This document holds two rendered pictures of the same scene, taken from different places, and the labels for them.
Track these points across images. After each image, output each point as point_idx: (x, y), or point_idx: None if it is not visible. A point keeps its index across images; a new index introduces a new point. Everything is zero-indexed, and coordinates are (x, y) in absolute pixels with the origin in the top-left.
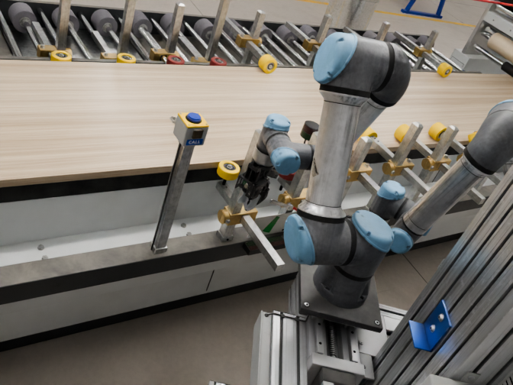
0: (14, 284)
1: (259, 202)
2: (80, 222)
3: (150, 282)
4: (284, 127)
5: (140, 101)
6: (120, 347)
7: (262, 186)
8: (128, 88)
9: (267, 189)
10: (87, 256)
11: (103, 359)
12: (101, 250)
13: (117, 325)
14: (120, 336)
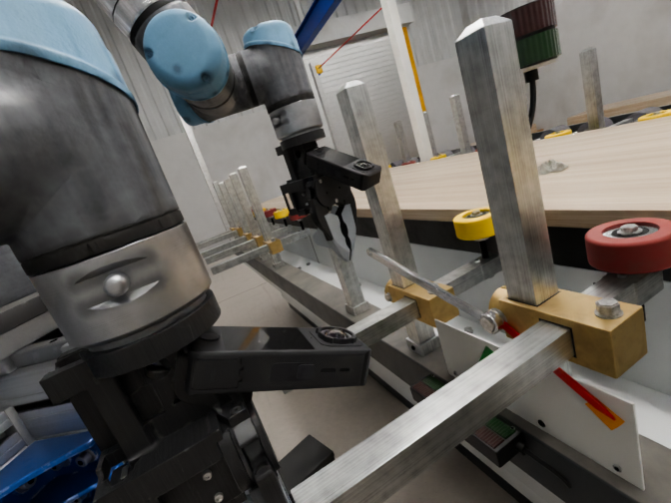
0: (291, 281)
1: (328, 237)
2: (383, 273)
3: (379, 368)
4: (243, 41)
5: (550, 156)
6: (456, 499)
7: (296, 189)
8: (568, 146)
9: (309, 200)
10: (329, 287)
11: (430, 485)
12: (338, 289)
13: (489, 482)
14: (474, 492)
